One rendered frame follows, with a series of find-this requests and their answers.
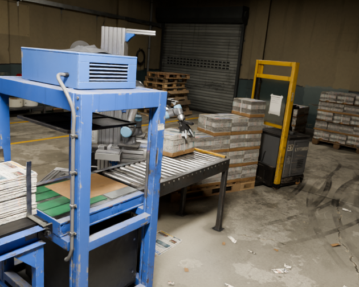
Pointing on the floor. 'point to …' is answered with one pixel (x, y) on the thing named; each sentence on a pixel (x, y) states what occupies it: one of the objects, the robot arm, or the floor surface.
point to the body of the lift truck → (293, 144)
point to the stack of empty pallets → (162, 85)
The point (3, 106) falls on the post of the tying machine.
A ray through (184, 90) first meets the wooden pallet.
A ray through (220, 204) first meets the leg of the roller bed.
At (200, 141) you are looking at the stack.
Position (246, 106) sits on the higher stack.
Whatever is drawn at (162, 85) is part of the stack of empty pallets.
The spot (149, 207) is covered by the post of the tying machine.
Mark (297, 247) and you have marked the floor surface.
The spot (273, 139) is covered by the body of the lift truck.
